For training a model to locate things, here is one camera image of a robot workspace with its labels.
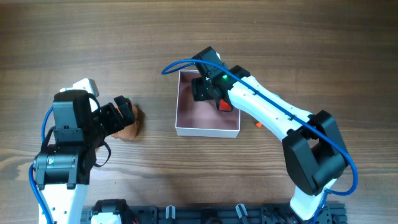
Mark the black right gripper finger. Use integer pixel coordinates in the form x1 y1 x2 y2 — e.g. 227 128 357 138
191 77 213 101
207 86 233 112

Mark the red toy truck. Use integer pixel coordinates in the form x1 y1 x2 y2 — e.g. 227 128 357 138
218 100 233 112

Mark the brown plush capybara with orange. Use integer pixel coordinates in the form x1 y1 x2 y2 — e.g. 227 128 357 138
110 96 141 141

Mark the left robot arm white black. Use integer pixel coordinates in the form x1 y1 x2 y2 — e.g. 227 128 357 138
29 90 136 223

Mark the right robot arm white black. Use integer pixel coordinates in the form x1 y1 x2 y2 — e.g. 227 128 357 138
192 47 349 222

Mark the white box pink interior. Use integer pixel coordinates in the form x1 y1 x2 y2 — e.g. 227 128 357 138
175 70 241 138

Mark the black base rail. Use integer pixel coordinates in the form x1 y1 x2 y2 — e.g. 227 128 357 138
81 198 347 224

